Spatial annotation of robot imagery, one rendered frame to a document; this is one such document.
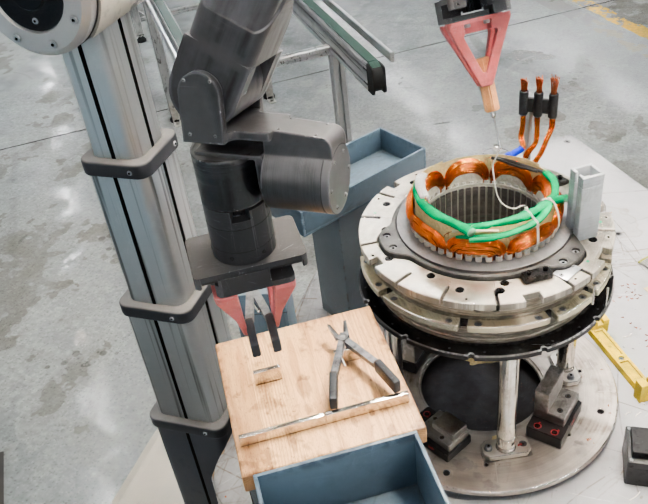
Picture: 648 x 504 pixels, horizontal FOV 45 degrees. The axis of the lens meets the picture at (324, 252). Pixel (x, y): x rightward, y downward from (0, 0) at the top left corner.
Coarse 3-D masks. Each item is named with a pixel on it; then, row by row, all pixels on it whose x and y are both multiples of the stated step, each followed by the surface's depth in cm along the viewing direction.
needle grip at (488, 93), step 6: (480, 60) 85; (486, 60) 85; (480, 66) 85; (486, 66) 85; (480, 90) 87; (486, 90) 86; (492, 90) 86; (486, 96) 86; (492, 96) 86; (486, 102) 87; (492, 102) 86; (498, 102) 87; (486, 108) 87; (492, 108) 87; (498, 108) 87
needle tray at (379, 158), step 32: (352, 160) 129; (384, 160) 129; (416, 160) 123; (352, 192) 117; (320, 224) 116; (352, 224) 122; (320, 256) 130; (352, 256) 125; (320, 288) 135; (352, 288) 129
